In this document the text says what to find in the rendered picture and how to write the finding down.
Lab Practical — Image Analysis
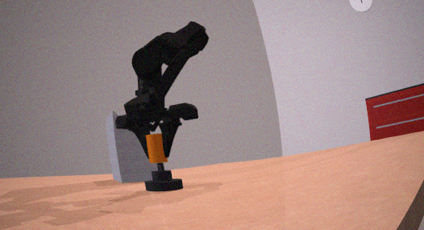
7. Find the orange knob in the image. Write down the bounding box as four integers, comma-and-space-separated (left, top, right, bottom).
146, 134, 168, 163

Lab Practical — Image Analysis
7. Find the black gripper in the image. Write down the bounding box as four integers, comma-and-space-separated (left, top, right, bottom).
115, 82, 198, 159

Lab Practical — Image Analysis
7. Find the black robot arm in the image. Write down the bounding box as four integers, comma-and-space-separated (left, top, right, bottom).
124, 21, 209, 120

